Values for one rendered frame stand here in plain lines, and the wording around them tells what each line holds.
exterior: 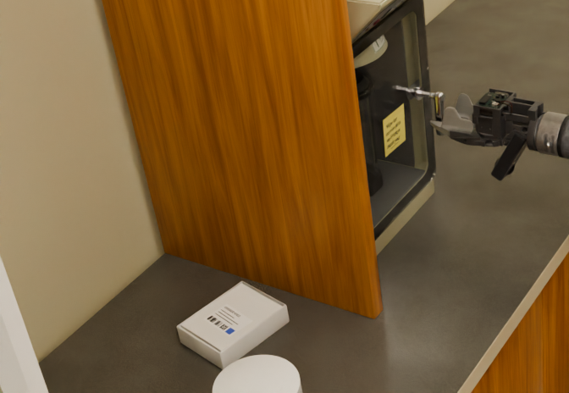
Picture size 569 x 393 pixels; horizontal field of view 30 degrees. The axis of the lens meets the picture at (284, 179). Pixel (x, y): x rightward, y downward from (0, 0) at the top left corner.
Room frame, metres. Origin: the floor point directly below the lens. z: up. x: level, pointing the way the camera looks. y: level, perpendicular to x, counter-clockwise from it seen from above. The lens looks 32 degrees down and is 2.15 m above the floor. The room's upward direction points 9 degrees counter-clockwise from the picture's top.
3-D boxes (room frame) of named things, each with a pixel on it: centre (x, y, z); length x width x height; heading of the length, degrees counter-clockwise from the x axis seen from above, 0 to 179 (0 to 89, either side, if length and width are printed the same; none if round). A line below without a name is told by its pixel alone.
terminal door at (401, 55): (1.67, -0.21, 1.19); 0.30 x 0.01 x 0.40; 140
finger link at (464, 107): (1.72, -0.35, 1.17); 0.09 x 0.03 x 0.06; 43
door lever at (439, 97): (1.74, -0.30, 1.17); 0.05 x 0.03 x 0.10; 50
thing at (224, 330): (1.47, 0.13, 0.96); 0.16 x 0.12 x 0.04; 129
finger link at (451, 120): (1.69, -0.32, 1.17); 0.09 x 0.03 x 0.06; 58
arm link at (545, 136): (1.59, -0.48, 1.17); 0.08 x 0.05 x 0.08; 141
